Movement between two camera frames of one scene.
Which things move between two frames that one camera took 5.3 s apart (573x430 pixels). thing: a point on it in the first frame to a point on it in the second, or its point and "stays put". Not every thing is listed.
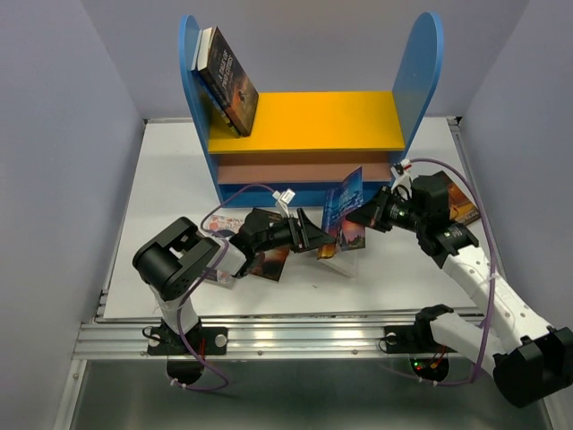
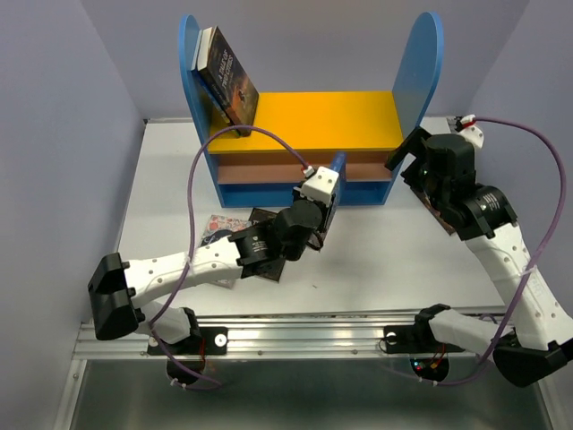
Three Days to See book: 270,262 stays put
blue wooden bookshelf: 299,141 stays put
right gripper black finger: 367,214 to 414,143
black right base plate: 412,339 stays put
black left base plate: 203,340 stays put
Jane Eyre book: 338,202 to 338,164
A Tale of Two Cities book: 226,75 stays put
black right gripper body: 385,218 to 416,176
